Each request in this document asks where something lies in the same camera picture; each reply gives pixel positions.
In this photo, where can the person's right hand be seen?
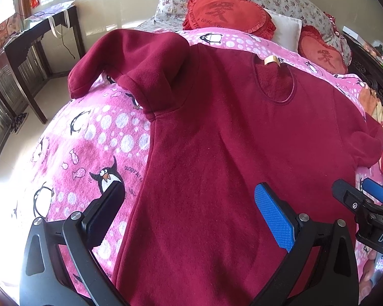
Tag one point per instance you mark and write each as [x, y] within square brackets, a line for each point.
[369, 269]

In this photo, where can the floral pillow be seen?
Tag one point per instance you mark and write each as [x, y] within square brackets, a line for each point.
[170, 15]

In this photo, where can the dark wooden side table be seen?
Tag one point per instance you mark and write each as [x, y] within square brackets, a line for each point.
[15, 52]

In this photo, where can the dark carved wooden headboard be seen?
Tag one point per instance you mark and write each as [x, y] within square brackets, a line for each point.
[366, 66]

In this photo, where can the small red heart cushion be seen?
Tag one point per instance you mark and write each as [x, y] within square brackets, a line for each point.
[312, 47]

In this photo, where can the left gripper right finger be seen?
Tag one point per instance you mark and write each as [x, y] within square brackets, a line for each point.
[334, 277]

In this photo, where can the white pillow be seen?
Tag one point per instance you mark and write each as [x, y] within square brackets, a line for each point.
[288, 31]

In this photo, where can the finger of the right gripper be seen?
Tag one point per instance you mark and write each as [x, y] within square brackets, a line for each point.
[348, 195]
[373, 188]

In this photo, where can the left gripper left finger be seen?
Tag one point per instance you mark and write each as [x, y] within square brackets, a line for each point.
[44, 278]

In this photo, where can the dark red fleece sweater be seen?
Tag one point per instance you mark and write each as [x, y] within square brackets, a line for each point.
[222, 122]

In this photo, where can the large red heart cushion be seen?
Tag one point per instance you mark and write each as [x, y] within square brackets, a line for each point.
[243, 15]

